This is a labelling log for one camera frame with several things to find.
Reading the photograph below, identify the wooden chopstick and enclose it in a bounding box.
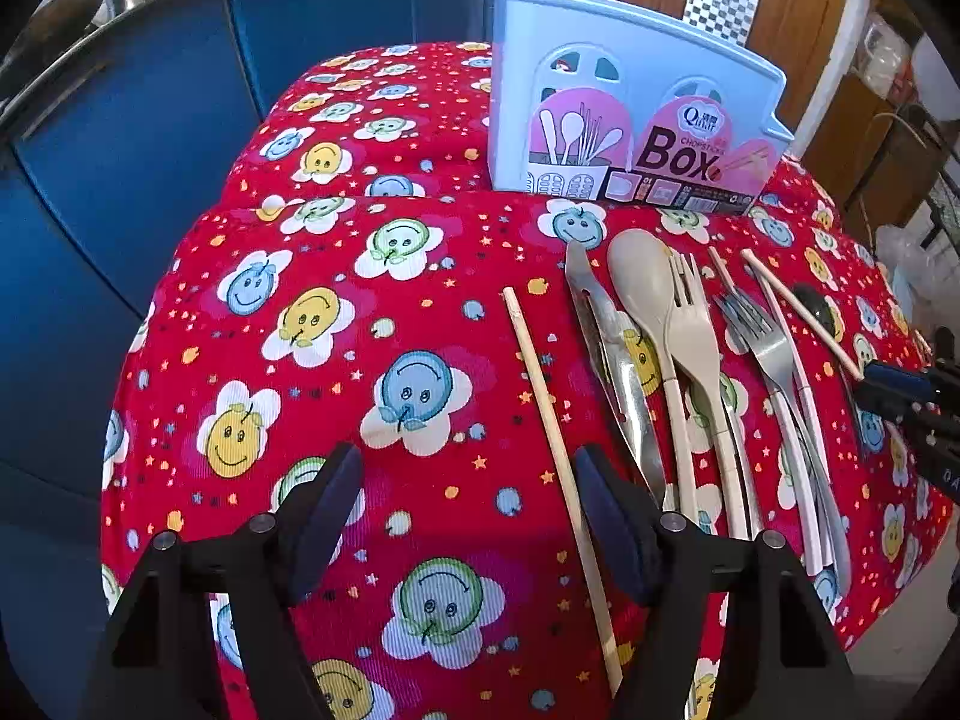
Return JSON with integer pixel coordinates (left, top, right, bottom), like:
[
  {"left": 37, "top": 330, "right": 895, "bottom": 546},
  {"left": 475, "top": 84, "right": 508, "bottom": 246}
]
[
  {"left": 501, "top": 286, "right": 623, "bottom": 694},
  {"left": 740, "top": 249, "right": 864, "bottom": 382}
]

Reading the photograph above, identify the black spoon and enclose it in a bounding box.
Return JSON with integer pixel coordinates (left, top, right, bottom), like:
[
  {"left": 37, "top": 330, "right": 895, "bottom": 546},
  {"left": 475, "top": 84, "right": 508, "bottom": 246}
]
[{"left": 790, "top": 283, "right": 864, "bottom": 407}]

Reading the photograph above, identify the blue kitchen base cabinet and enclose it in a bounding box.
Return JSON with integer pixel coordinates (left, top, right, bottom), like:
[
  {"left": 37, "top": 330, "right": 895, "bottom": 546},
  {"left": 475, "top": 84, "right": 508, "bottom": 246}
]
[{"left": 2, "top": 0, "right": 491, "bottom": 718}]

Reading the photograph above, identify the steel fork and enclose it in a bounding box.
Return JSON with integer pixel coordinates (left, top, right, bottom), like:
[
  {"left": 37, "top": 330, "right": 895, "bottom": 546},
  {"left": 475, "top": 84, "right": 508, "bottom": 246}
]
[
  {"left": 750, "top": 268, "right": 853, "bottom": 596},
  {"left": 716, "top": 289, "right": 832, "bottom": 577}
]

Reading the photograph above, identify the wooden shelf unit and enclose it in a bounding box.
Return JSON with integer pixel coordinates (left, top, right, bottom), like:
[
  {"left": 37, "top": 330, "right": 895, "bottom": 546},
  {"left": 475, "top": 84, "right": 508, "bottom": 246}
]
[{"left": 793, "top": 0, "right": 958, "bottom": 249}]

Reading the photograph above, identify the beige plastic fork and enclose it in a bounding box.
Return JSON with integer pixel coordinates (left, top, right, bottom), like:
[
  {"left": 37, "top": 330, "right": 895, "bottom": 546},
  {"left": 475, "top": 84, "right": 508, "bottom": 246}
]
[{"left": 667, "top": 250, "right": 750, "bottom": 539}]

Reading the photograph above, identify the beige plastic spoon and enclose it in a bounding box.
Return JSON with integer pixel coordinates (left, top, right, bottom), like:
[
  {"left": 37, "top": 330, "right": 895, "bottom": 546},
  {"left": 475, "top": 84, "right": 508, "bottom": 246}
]
[{"left": 607, "top": 229, "right": 698, "bottom": 522}]

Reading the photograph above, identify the red smiley flower tablecloth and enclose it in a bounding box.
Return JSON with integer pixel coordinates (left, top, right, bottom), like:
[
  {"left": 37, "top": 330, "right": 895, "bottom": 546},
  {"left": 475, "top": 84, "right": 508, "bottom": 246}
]
[{"left": 101, "top": 43, "right": 923, "bottom": 718}]

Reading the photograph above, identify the light blue chopstick box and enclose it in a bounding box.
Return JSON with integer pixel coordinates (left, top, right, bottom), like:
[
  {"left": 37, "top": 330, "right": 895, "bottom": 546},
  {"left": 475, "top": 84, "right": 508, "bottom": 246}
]
[{"left": 487, "top": 0, "right": 794, "bottom": 215}]

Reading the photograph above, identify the dark wok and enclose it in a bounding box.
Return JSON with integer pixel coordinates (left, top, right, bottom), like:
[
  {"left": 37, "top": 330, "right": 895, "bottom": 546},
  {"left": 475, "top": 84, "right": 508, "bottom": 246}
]
[{"left": 0, "top": 0, "right": 103, "bottom": 101}]

